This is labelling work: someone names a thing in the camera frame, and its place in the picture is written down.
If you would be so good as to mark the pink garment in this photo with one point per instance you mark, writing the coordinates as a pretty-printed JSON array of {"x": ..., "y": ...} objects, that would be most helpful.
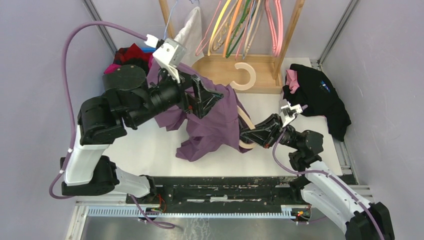
[{"x": 292, "y": 80}]

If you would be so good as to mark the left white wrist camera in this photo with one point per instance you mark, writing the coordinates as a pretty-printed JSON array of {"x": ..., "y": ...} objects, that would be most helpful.
[{"x": 168, "y": 54}]

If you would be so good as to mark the purple garment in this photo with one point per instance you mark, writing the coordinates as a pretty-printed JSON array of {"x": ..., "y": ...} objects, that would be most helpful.
[{"x": 219, "y": 127}]

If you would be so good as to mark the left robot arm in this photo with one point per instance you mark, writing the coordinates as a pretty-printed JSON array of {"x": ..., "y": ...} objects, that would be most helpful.
[{"x": 128, "y": 101}]

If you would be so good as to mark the green hanger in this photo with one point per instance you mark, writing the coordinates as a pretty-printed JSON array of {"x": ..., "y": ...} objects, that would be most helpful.
[{"x": 241, "y": 29}]

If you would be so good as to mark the black garment pile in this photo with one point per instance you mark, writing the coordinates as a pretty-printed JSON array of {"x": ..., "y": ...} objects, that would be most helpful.
[{"x": 321, "y": 98}]

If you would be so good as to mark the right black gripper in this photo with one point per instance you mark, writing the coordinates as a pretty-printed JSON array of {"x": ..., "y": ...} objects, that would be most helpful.
[{"x": 266, "y": 131}]

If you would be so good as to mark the beige wooden hanger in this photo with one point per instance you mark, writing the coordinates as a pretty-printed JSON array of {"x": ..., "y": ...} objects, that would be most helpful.
[{"x": 244, "y": 87}]

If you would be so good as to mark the pink hanger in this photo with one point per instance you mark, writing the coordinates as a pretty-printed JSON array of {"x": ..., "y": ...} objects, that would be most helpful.
[{"x": 276, "y": 30}]

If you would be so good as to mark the magenta garment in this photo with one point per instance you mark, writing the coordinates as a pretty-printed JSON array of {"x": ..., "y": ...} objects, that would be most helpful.
[{"x": 111, "y": 68}]

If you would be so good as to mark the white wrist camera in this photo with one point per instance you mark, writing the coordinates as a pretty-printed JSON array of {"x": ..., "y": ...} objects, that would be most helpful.
[
  {"x": 168, "y": 54},
  {"x": 288, "y": 112}
]

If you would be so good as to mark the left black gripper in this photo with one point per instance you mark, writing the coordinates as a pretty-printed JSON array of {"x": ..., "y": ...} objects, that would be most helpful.
[{"x": 205, "y": 97}]

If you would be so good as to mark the white skirt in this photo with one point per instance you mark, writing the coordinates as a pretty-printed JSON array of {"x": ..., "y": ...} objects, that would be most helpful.
[{"x": 190, "y": 37}]

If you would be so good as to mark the blue plastic bin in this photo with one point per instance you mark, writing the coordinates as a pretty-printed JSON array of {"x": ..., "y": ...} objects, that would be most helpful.
[{"x": 148, "y": 49}]

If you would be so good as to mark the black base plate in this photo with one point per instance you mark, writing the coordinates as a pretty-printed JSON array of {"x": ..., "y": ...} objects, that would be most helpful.
[{"x": 223, "y": 195}]

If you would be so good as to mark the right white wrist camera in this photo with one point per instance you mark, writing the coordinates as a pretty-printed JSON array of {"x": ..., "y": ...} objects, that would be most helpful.
[{"x": 288, "y": 112}]

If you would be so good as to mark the orange hanger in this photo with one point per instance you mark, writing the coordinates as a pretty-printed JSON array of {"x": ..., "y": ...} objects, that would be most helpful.
[{"x": 231, "y": 26}]

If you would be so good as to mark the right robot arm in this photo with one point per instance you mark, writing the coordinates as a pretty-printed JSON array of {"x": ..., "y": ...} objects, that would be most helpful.
[{"x": 357, "y": 217}]

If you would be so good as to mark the wooden hanger rack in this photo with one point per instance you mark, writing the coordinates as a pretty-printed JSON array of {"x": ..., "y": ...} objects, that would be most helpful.
[{"x": 269, "y": 77}]

